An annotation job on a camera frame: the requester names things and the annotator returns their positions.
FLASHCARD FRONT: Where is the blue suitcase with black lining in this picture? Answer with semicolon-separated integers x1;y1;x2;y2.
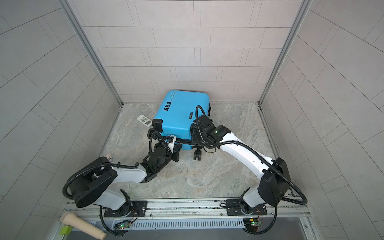
148;90;211;160

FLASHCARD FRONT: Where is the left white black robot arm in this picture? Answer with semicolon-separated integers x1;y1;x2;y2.
62;136;182;217

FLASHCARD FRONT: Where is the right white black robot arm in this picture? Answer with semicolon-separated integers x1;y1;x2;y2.
192;115;308;215

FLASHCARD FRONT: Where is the white remote control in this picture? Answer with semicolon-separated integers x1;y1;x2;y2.
137;115;152;127

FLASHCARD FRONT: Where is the small pink object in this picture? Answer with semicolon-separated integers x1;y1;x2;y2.
106;154;114;161

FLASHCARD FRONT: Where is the left circuit board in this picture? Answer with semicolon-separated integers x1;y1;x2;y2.
114;221;132;230

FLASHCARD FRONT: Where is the circuit board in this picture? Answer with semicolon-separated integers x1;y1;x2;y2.
114;221;132;230
243;218;263;233

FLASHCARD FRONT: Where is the right circuit board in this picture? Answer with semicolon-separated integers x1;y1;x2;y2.
243;218;263;233

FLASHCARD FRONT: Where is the green block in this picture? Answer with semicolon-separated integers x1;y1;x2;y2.
59;226;73;236

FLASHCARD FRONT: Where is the aluminium mounting rail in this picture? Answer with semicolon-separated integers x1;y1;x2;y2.
64;197;310;221

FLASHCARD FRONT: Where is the beige cylinder handle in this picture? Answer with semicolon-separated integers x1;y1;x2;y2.
60;212;107;240

